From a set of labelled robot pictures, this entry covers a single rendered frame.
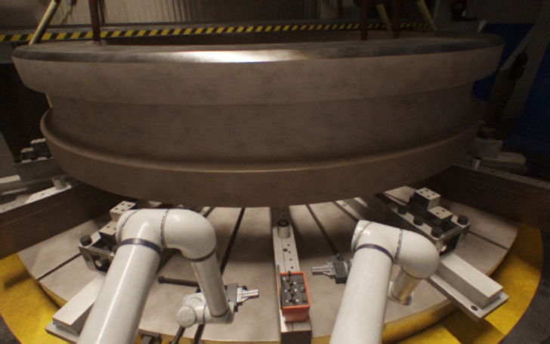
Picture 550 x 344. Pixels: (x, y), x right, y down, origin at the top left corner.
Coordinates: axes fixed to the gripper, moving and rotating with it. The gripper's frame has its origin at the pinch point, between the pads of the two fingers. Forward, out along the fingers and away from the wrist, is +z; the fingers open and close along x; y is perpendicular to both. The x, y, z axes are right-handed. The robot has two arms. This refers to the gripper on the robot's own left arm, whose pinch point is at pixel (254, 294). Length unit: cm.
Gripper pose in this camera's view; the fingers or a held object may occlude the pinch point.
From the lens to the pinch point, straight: 146.4
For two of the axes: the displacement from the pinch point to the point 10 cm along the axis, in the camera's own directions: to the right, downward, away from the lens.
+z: 9.9, -1.5, -0.1
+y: -1.4, -8.7, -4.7
